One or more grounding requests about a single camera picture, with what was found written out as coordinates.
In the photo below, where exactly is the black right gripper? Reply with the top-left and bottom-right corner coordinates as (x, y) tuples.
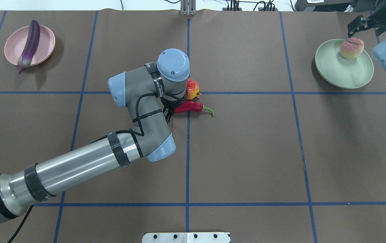
(347, 11), (386, 37)

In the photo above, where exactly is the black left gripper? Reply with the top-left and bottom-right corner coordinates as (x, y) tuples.
(162, 96), (184, 123)

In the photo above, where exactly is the red chili pepper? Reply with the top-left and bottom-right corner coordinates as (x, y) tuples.
(173, 101), (215, 117)

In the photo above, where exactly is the red yellow pomegranate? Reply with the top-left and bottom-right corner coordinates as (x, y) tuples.
(186, 78), (201, 100)

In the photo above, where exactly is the yellow pink peach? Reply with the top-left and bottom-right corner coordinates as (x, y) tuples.
(340, 37), (364, 59)

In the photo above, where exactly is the purple eggplant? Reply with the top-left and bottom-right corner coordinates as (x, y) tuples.
(16, 20), (40, 75)

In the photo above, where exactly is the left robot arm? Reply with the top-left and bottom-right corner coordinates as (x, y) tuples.
(0, 48), (190, 223)

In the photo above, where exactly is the light green plate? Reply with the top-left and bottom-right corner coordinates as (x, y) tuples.
(314, 39), (375, 89)

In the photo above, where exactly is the pink plate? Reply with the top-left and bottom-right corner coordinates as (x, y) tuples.
(3, 26), (56, 66)

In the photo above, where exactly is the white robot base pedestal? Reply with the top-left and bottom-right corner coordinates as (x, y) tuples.
(142, 232), (231, 243)

